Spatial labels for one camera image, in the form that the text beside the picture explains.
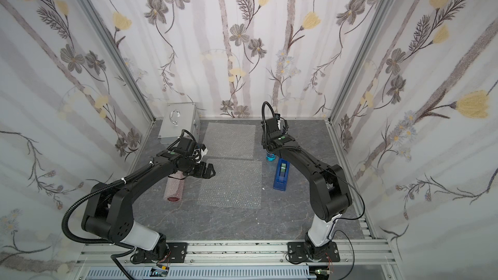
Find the blue glass bottle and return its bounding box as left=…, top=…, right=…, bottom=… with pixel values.
left=266, top=152, right=276, bottom=162

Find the blue tape dispenser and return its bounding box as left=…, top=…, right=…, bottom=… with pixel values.
left=273, top=158, right=290, bottom=191

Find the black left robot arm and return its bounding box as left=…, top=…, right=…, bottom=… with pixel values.
left=61, top=137, right=216, bottom=262

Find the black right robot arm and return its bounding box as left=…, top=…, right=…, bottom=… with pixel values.
left=261, top=118, right=352, bottom=248

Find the bubble wrap sheet stack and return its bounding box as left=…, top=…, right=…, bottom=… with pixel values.
left=203, top=123, right=255, bottom=159

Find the silver metal first-aid case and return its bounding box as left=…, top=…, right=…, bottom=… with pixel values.
left=158, top=102, right=200, bottom=146

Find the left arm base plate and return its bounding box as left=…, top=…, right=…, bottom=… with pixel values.
left=130, top=242, right=189, bottom=264

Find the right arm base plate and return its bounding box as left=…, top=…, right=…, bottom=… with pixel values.
left=287, top=241, right=341, bottom=264

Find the white slotted cable duct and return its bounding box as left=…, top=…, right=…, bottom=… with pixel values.
left=85, top=266, right=318, bottom=280

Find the aluminium frame rail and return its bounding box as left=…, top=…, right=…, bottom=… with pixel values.
left=75, top=239, right=396, bottom=267

